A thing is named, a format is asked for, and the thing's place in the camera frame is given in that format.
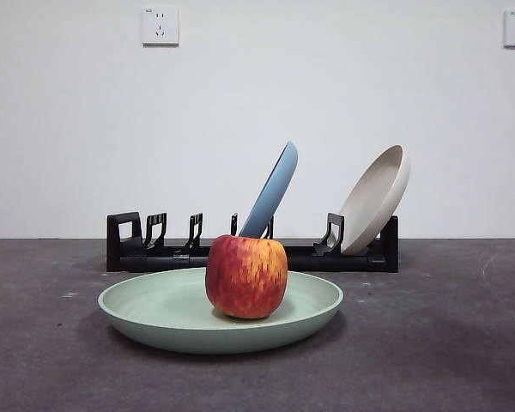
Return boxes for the red yellow apple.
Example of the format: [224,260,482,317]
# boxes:
[204,233,289,321]

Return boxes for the green plate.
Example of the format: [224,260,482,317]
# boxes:
[97,266,344,355]

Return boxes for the blue plate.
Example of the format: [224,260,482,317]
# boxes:
[239,140,300,239]

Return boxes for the beige plate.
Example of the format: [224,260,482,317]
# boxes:
[338,144,412,255]

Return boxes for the black plate rack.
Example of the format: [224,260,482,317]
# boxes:
[106,210,399,274]

